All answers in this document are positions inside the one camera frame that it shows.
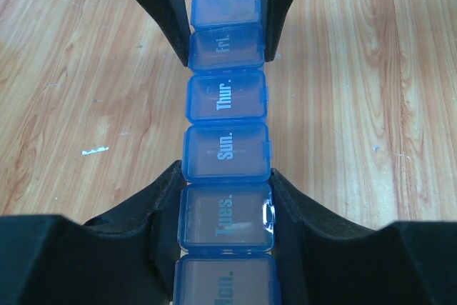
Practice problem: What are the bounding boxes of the blue weekly pill organizer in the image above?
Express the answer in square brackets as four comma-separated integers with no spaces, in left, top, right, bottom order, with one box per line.
[173,0,281,304]

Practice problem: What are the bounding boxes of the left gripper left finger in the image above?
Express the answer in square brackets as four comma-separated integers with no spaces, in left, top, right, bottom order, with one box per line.
[1,161,186,304]

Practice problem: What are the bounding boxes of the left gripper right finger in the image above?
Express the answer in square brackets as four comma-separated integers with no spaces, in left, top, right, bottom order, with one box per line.
[269,170,456,304]

